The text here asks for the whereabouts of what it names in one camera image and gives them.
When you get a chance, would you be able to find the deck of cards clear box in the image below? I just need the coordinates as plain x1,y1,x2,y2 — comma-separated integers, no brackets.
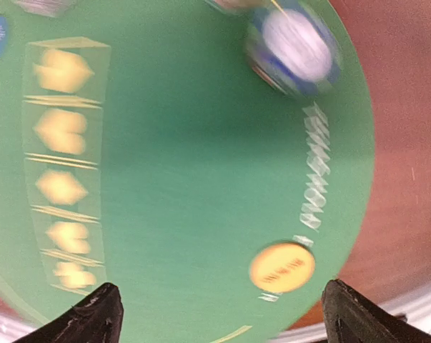
13,0,76,18

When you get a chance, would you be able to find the orange big blind button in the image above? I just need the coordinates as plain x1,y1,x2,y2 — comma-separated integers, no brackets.
249,242,316,293

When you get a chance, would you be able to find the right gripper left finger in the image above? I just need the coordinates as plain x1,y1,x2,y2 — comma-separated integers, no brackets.
15,282,124,343

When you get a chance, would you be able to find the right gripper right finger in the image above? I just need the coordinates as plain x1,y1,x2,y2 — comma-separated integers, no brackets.
322,279,431,343

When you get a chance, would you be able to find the round green poker mat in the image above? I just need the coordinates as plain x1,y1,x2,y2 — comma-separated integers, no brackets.
0,1,375,342

